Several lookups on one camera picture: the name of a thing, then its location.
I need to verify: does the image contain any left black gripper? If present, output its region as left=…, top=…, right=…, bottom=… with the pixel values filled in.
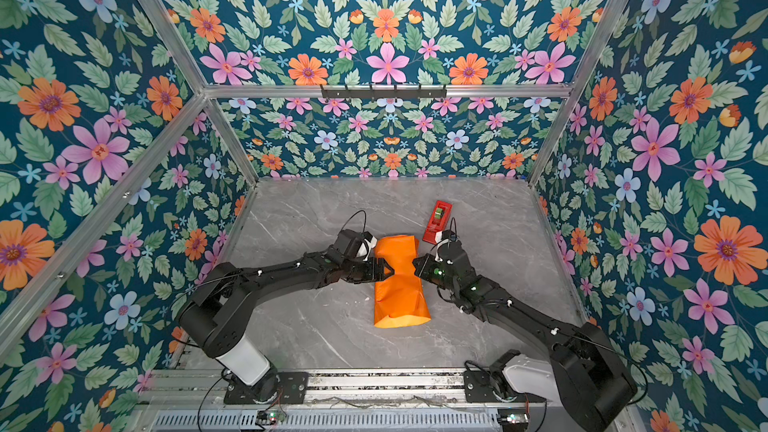
left=342, top=257, right=397, bottom=286

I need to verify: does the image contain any yellow orange wrapping paper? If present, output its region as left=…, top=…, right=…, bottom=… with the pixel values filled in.
left=374, top=235, right=431, bottom=329

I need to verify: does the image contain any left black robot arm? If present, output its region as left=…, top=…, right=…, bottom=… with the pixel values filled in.
left=178, top=229, right=395, bottom=391

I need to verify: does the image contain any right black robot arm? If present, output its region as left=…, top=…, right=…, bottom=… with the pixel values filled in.
left=413, top=240, right=639, bottom=431

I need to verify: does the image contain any red tape dispenser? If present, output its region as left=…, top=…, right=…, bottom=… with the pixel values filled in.
left=422, top=200, right=452, bottom=245

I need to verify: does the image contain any right small circuit board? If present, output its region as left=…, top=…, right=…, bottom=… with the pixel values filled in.
left=497, top=412, right=530, bottom=432

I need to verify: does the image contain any small circuit board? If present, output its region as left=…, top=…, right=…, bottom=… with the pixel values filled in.
left=497, top=412, right=530, bottom=432
left=257, top=410, right=287, bottom=427

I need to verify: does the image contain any left small circuit board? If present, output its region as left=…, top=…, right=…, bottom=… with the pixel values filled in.
left=257, top=410, right=287, bottom=427

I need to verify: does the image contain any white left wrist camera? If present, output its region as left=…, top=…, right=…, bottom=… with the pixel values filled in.
left=356, top=237, right=377, bottom=261

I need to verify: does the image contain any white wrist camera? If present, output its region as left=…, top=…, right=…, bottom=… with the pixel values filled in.
left=356, top=237, right=377, bottom=261
left=434, top=238, right=453, bottom=256

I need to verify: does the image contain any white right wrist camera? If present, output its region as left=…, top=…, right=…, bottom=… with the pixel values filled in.
left=434, top=238, right=453, bottom=256

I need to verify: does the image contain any aluminium mounting rail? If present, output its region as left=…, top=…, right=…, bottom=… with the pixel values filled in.
left=138, top=359, right=564, bottom=411

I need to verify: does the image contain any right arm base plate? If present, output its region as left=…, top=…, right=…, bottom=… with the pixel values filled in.
left=462, top=349, right=544, bottom=403

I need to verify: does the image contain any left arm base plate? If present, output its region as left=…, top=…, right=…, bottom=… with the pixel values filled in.
left=223, top=371, right=310, bottom=405

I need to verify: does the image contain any white slotted cable duct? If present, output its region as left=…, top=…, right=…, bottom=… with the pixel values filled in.
left=151, top=409, right=501, bottom=431

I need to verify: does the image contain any black hook rail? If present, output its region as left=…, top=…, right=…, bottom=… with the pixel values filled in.
left=320, top=85, right=448, bottom=100

